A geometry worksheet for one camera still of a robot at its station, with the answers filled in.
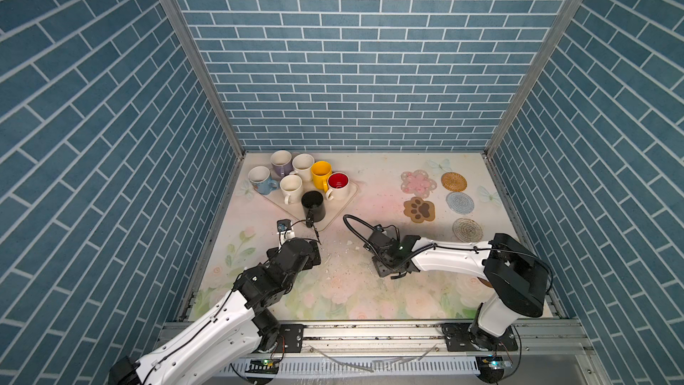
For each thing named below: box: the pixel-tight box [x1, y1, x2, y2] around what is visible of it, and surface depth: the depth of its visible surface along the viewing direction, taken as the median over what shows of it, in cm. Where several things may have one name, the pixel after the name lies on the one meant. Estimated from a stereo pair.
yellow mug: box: [310, 160, 333, 194], surface depth 104 cm
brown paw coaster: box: [403, 196, 436, 224], surface depth 104 cm
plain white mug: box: [279, 174, 303, 205], surface depth 98 cm
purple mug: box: [270, 149, 294, 178], surface depth 110 cm
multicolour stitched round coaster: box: [452, 217, 484, 243], surface depth 98 cm
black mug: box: [301, 189, 326, 229], surface depth 98 cm
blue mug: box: [247, 165, 279, 196], surface depth 101 cm
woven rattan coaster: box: [440, 172, 468, 193], surface depth 114 cm
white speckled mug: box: [289, 153, 315, 183], surface depth 107 cm
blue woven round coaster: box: [445, 191, 475, 215], surface depth 107 cm
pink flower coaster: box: [400, 169, 438, 199], surface depth 113 cm
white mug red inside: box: [325, 171, 351, 201], surface depth 104 cm
